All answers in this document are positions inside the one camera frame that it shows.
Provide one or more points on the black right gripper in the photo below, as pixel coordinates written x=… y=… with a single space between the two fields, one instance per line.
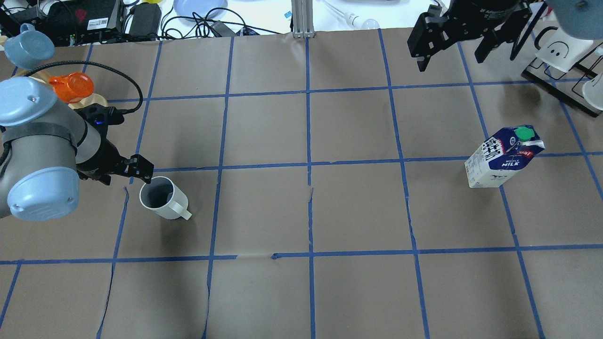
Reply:
x=481 y=10

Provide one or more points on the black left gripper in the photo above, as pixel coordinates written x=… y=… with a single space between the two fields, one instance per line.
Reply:
x=102 y=157

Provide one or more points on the white ribbed mug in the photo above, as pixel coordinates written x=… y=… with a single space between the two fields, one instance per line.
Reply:
x=162 y=196

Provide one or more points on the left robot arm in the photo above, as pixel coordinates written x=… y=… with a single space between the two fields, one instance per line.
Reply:
x=49 y=148

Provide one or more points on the blue white milk carton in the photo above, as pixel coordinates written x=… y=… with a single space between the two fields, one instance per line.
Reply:
x=502 y=155

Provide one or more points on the wooden mug tree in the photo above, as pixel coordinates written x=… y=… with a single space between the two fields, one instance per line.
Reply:
x=94 y=99

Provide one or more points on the white mug on rack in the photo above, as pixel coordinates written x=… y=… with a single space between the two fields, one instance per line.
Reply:
x=592 y=91
x=559 y=50

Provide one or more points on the orange mug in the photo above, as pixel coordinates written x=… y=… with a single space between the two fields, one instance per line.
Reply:
x=73 y=87

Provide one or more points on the black power adapter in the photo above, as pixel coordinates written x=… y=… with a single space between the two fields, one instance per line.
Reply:
x=145 y=18

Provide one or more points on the blue mug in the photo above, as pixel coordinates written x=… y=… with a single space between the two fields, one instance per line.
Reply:
x=30 y=48

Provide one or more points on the blue plate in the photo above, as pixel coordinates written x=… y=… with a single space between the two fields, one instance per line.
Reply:
x=186 y=8

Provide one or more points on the aluminium frame post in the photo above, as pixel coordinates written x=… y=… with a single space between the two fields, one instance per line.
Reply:
x=302 y=22

